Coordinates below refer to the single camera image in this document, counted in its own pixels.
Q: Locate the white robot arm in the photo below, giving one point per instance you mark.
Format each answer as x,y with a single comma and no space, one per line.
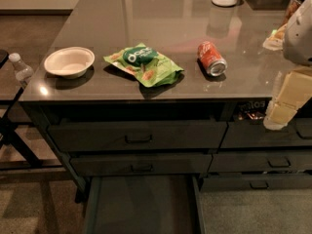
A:
297,42

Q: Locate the clear plastic water bottle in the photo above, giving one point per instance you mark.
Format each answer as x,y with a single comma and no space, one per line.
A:
23,72

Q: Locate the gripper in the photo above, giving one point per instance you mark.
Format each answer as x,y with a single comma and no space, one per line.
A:
299,38

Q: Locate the red soda can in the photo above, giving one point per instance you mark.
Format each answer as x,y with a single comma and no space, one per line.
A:
211,59

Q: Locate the snack packets in drawer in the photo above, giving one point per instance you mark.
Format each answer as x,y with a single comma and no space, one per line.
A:
253,110

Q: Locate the white paper bowl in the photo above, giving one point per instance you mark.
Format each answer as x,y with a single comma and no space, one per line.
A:
69,63

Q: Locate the black side table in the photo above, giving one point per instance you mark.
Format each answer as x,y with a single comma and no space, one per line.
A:
16,129

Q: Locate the glass jar of nuts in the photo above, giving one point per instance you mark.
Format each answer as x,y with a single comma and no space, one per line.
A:
292,7

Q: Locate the dark cabinet counter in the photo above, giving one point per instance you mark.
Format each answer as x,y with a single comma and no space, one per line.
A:
174,28

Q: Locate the green snack bag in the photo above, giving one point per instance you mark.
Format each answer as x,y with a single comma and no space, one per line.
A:
149,67

